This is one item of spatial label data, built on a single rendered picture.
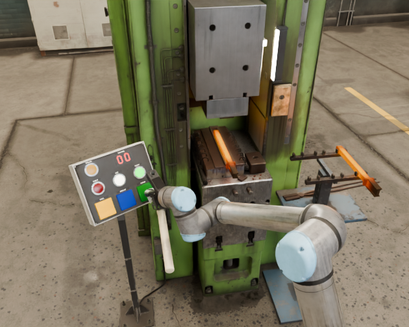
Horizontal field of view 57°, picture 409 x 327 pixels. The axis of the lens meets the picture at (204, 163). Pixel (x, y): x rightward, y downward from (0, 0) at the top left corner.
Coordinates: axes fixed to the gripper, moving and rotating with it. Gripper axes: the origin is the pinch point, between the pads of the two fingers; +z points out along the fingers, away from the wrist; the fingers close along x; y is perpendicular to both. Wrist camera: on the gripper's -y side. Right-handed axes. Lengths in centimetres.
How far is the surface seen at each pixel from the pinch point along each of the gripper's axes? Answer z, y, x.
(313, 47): -32, -40, 92
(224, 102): -17, -28, 43
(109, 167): 2.0, -15.5, -12.6
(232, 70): -26, -40, 46
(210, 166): 5.3, 1.9, 38.2
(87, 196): 2.0, -7.1, -25.4
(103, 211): 1.2, 1.6, -21.6
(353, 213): -31, 48, 92
